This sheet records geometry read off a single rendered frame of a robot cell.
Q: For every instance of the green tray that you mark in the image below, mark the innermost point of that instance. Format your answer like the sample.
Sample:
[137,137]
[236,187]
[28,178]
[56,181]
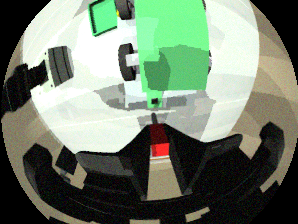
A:
[107,29]
[103,15]

